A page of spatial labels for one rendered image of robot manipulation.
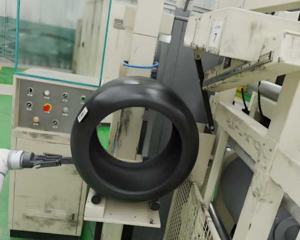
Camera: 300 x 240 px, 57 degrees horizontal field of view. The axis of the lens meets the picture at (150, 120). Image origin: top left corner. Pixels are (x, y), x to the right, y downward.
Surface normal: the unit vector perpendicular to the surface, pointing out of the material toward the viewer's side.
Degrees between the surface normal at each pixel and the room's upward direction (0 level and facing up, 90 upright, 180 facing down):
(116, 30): 90
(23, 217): 90
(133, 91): 44
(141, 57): 90
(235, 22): 90
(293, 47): 72
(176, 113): 82
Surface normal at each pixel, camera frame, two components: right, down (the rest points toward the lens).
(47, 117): 0.07, 0.30
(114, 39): 0.38, 0.33
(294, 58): 0.12, 0.00
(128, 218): 0.18, -0.94
